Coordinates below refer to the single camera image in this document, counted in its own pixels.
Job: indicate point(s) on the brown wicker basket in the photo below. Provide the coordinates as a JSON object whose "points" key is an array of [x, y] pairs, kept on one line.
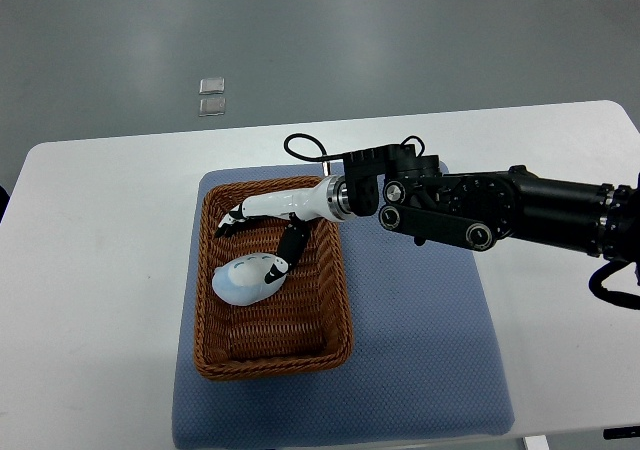
{"points": [[271, 296]]}

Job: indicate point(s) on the blue white plush toy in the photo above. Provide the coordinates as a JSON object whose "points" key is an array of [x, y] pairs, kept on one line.
{"points": [[241, 282]]}

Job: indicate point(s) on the blue quilted mat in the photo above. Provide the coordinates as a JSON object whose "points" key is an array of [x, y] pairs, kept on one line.
{"points": [[370, 339]]}

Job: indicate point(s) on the upper metal floor plate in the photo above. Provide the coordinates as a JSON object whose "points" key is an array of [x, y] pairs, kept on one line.
{"points": [[211, 85]]}

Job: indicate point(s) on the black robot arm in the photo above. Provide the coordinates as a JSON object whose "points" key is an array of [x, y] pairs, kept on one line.
{"points": [[406, 189]]}

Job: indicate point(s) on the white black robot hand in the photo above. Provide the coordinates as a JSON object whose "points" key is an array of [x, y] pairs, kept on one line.
{"points": [[305, 203]]}

